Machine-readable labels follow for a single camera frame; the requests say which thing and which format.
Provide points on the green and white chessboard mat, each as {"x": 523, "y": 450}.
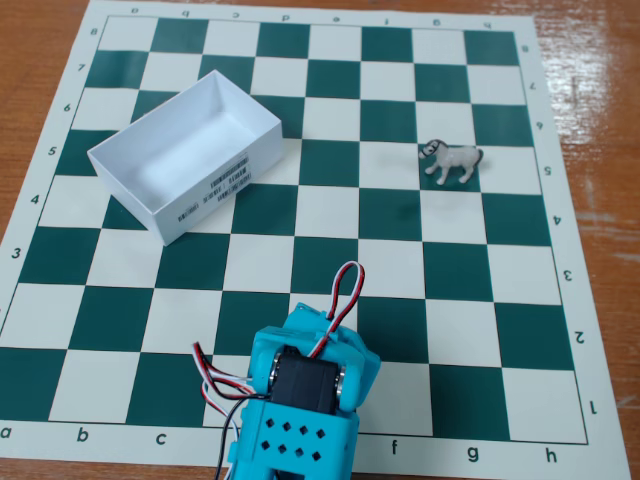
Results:
{"x": 450, "y": 300}

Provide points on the white cardboard box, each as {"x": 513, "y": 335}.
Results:
{"x": 175, "y": 150}

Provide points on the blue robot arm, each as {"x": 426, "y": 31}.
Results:
{"x": 295, "y": 440}

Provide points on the white toy horse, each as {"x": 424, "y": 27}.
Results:
{"x": 456, "y": 159}

